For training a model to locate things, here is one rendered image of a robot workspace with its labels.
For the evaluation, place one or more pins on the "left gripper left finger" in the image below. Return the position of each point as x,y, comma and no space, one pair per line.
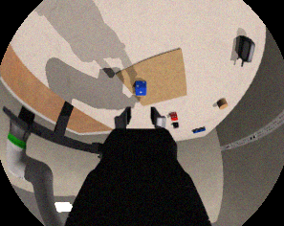
124,118

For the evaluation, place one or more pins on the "tan cylinder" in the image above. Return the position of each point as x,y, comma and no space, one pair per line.
222,103

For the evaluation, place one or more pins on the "red die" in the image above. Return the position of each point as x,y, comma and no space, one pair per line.
173,116

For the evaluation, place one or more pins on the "blue die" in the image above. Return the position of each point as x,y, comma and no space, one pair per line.
140,87

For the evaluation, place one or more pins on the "black die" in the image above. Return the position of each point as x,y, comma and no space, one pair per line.
176,125

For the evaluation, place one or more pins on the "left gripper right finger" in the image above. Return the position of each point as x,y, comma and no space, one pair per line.
157,120

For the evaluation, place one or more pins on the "tan flat mat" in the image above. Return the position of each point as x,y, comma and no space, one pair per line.
164,75

